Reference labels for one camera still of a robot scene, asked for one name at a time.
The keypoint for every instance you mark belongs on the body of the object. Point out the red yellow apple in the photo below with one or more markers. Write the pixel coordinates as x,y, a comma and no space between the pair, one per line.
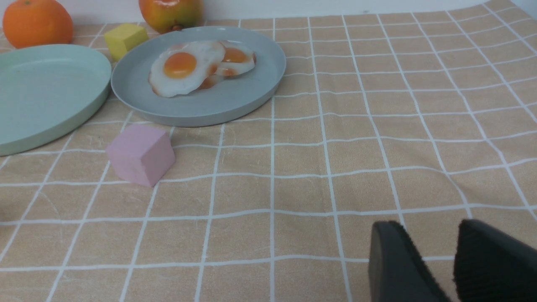
165,16

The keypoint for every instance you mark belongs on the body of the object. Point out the large fried egg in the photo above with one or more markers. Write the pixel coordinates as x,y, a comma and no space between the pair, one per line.
182,68

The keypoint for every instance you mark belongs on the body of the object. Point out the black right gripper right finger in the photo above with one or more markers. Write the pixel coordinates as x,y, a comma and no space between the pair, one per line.
492,266

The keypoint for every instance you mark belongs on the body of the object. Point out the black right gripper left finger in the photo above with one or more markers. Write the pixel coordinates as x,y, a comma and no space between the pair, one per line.
396,270

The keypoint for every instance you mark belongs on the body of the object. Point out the yellow foam cube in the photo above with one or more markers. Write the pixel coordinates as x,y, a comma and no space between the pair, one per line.
123,38

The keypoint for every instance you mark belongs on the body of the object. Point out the orange fruit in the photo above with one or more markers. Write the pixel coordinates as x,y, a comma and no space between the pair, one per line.
29,23

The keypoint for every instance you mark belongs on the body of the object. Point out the pink foam cube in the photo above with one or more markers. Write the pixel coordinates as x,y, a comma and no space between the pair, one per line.
141,154

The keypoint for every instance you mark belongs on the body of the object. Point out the fried egg back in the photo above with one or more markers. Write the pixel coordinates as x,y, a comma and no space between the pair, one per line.
238,59

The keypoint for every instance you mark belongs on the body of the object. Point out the green plate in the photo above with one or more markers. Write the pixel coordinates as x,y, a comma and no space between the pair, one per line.
47,92

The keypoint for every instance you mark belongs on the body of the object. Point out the grey plate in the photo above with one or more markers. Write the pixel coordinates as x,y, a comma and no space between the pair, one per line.
224,102

